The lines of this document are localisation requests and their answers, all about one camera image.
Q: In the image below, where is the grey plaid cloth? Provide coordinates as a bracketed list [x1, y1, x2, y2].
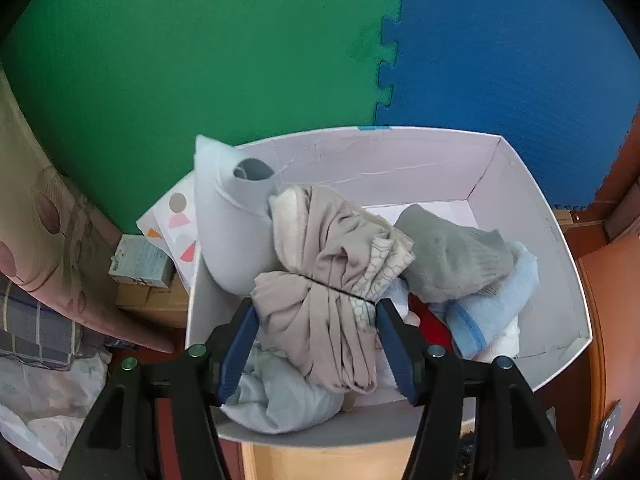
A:
[0, 275, 106, 371]

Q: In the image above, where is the red knit sock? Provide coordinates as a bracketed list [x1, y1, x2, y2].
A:
[407, 295, 453, 356]

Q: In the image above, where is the brown cardboard box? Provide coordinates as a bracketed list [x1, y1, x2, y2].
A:
[116, 282, 191, 330]

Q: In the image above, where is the light blue striped sock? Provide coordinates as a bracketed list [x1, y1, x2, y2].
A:
[442, 242, 540, 361]

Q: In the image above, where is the patterned paper cover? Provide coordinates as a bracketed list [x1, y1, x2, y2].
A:
[136, 170, 201, 293]

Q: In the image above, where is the light blue underwear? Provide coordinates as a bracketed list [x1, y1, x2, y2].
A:
[220, 342, 346, 435]

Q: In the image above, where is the white cardboard box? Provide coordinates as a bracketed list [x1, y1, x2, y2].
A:
[184, 126, 593, 446]

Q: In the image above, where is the beige underwear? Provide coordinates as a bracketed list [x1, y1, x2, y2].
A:
[250, 186, 417, 396]

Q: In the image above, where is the grey remote control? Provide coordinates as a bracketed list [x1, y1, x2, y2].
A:
[590, 399, 625, 480]

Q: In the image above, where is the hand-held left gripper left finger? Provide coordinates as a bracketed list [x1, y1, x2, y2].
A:
[60, 297, 261, 480]

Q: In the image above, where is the blue foam mat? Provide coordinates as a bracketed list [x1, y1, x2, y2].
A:
[372, 0, 640, 213]

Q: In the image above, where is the light grey garment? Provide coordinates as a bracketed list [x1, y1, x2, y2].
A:
[194, 134, 277, 297]

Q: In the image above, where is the white floral plastic bag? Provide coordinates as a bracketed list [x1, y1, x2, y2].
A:
[0, 345, 116, 471]

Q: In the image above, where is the orange wooden furniture panel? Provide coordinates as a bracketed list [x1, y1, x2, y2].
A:
[552, 105, 640, 480]

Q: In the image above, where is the pink floral quilt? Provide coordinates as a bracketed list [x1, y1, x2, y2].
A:
[0, 67, 176, 356]

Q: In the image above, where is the cream fleece cloth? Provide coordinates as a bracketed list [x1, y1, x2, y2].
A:
[267, 187, 313, 271]

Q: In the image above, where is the grey ribbed sock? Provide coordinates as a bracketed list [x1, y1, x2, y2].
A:
[395, 204, 516, 306]

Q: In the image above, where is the green foam mat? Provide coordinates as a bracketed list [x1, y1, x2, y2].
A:
[0, 0, 406, 236]

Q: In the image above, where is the small teal box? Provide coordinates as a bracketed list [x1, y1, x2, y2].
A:
[109, 235, 176, 288]

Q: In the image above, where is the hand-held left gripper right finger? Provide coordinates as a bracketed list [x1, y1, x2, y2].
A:
[375, 297, 576, 480]

